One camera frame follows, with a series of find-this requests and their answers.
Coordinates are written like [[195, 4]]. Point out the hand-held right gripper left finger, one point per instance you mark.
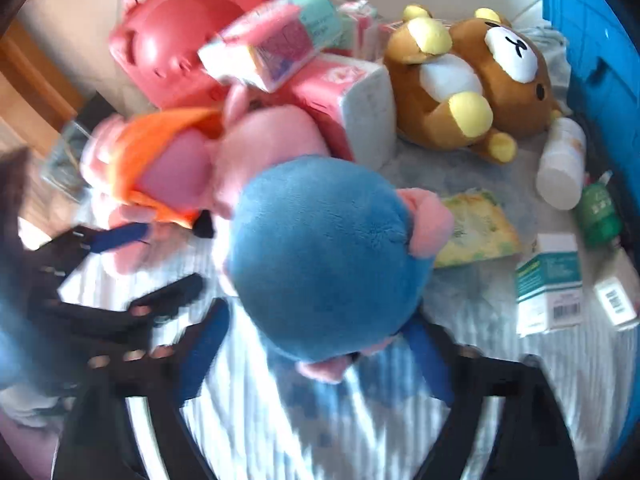
[[210, 340]]

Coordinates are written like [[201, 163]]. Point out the red bear carry case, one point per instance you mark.
[[170, 35]]

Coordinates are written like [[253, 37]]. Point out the pink white tissue pack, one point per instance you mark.
[[350, 100]]

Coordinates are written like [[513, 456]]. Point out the black gift box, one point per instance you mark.
[[65, 160]]

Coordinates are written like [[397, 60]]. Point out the small pink tissue pack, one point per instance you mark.
[[360, 25]]

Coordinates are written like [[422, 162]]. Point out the blue plastic crate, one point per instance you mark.
[[600, 35]]

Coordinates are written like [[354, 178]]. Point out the white teal medicine box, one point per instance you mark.
[[547, 280]]

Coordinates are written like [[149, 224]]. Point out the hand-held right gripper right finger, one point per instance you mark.
[[425, 355]]

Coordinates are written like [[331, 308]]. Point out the white barcode box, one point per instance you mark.
[[615, 295]]

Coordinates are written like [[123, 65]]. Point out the green jar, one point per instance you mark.
[[597, 210]]

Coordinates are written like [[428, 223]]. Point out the pink teal tissue pack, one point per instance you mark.
[[270, 40]]

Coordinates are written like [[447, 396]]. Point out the white plastic bottle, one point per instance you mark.
[[560, 165]]

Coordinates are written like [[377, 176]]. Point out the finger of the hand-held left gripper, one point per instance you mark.
[[125, 237], [172, 292]]

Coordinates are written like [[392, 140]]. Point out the pink pig plush orange dress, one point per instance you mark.
[[265, 145]]

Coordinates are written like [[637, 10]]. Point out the yellow patterned wipes pack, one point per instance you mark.
[[475, 232]]

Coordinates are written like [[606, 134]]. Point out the blue pig plush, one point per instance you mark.
[[325, 260]]

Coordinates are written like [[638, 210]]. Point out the wooden frame post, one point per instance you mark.
[[30, 85]]

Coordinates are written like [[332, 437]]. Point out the brown bear plush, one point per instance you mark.
[[450, 105]]

